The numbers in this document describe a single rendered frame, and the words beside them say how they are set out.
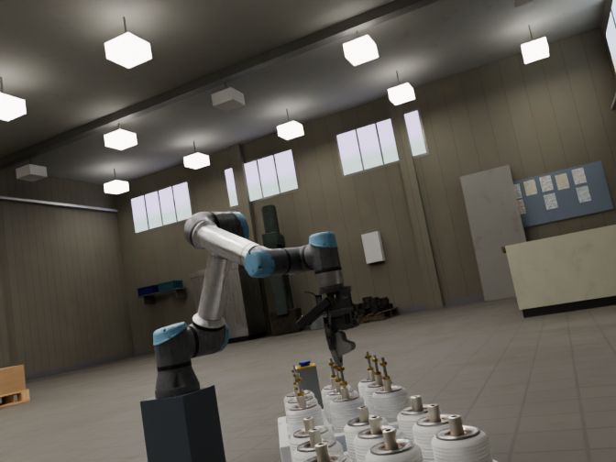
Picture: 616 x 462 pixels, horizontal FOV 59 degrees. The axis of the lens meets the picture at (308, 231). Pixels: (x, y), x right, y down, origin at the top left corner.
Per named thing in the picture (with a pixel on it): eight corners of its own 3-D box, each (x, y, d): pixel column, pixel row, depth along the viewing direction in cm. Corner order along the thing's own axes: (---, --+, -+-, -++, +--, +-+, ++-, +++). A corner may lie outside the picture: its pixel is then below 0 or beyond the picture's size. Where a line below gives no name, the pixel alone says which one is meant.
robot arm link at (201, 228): (170, 208, 176) (263, 247, 142) (199, 208, 184) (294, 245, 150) (166, 243, 179) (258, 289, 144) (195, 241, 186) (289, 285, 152)
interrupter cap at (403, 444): (375, 460, 89) (374, 456, 89) (366, 448, 96) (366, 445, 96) (420, 450, 89) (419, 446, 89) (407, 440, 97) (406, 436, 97)
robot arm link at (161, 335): (149, 368, 188) (144, 328, 189) (184, 360, 197) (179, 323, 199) (166, 366, 179) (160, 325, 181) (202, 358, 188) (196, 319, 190)
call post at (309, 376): (311, 465, 179) (295, 369, 183) (310, 459, 186) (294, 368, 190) (332, 460, 180) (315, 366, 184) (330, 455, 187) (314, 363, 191)
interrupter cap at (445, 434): (445, 445, 90) (444, 441, 90) (430, 435, 97) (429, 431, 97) (488, 435, 91) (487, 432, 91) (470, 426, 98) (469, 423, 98)
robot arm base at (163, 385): (146, 400, 182) (141, 369, 184) (174, 390, 196) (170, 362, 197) (181, 395, 176) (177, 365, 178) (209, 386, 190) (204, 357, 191)
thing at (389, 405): (409, 466, 139) (395, 393, 141) (377, 465, 144) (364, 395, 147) (425, 454, 146) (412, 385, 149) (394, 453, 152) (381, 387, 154)
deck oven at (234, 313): (272, 335, 1312) (260, 261, 1336) (249, 340, 1215) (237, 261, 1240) (225, 342, 1367) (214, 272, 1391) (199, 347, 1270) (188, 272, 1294)
